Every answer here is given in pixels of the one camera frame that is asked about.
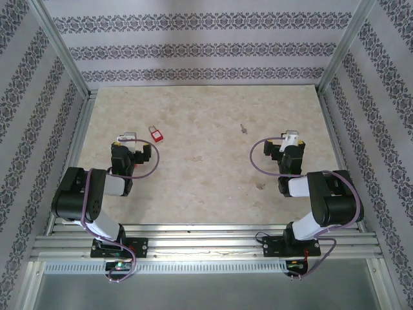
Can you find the red padlock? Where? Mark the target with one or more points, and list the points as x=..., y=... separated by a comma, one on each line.
x=157, y=136

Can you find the small metal key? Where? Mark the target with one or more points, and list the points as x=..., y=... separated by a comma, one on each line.
x=244, y=130

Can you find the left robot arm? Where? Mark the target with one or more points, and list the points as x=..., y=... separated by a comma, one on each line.
x=77, y=193

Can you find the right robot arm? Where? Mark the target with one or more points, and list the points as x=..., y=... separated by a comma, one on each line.
x=335, y=206

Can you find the small circuit board with LED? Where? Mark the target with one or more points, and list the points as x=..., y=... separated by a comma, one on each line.
x=119, y=265
x=295, y=264

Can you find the grey metal panel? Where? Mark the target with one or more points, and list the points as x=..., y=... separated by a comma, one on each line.
x=206, y=294

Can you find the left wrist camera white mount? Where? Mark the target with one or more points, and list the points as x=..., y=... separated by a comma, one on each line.
x=127, y=137

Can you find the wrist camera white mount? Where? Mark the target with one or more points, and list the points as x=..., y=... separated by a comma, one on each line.
x=290, y=135
x=127, y=137

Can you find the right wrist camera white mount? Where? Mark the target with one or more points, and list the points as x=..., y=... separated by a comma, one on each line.
x=290, y=135

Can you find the aluminium side rail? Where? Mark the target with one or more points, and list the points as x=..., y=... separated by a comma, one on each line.
x=81, y=129
x=333, y=129

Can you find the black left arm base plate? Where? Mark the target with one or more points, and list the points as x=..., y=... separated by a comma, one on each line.
x=138, y=248

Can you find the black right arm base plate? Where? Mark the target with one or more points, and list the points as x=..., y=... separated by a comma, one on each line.
x=274, y=247

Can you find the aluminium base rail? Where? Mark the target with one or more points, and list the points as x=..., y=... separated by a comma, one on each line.
x=206, y=240

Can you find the aluminium frame post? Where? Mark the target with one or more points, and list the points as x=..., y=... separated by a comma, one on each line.
x=344, y=48
x=62, y=48

